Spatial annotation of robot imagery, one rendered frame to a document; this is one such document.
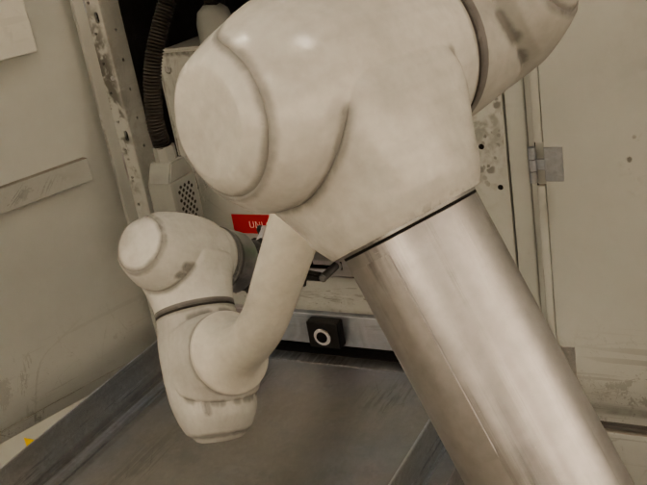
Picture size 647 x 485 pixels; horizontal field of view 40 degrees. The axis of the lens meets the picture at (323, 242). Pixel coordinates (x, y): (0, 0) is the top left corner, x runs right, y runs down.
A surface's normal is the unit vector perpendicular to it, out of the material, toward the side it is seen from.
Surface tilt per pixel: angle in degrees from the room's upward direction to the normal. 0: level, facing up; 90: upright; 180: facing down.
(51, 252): 90
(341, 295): 90
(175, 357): 67
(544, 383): 62
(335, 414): 0
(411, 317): 83
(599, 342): 90
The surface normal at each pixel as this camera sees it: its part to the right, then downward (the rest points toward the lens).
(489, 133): -0.44, 0.40
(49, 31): 0.70, 0.15
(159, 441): -0.16, -0.92
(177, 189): 0.88, 0.04
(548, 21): 0.41, 0.57
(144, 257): -0.40, -0.05
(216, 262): 0.85, -0.23
